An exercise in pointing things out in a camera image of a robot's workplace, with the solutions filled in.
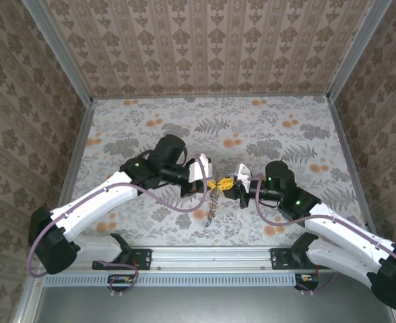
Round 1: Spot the metal band with key rings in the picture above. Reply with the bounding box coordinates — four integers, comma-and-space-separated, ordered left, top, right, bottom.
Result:
204, 188, 220, 230

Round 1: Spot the black connector box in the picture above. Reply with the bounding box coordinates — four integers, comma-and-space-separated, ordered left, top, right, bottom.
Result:
294, 273, 321, 291
108, 274, 139, 292

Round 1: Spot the grey metal panel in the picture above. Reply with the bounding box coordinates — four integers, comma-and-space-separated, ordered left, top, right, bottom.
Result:
12, 268, 396, 323

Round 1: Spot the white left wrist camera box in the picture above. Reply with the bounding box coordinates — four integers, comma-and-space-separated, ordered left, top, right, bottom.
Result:
187, 153, 214, 184

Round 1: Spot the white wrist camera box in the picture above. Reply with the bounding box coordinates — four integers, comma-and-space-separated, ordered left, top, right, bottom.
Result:
187, 153, 214, 184
234, 164, 253, 189

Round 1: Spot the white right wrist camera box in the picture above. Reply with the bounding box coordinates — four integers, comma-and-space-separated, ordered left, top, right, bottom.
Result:
234, 164, 253, 189

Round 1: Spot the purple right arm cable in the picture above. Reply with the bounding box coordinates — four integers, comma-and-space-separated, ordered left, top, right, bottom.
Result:
250, 173, 396, 295

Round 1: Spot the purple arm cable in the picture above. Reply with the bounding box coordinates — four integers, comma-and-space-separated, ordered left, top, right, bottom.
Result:
27, 156, 209, 294
250, 173, 396, 295

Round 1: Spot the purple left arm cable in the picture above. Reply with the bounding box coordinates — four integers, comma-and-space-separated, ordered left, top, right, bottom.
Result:
27, 156, 209, 294

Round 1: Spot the aluminium front rail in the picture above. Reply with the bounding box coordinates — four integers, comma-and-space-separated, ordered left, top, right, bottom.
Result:
32, 245, 396, 272

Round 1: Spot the aluminium side rail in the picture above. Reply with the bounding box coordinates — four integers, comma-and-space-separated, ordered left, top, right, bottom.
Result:
326, 97, 378, 235
51, 99, 96, 216

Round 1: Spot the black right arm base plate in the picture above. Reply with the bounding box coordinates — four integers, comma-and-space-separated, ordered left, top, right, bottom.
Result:
271, 248, 320, 271

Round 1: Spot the grey slotted cable duct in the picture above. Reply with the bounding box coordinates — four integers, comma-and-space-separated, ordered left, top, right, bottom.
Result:
44, 273, 297, 287

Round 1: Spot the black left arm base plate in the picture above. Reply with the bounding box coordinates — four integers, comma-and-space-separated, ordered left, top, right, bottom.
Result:
92, 248, 152, 271

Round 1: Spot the aluminium frame post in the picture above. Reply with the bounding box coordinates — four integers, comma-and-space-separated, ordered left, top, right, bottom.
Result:
326, 0, 393, 102
22, 0, 94, 104

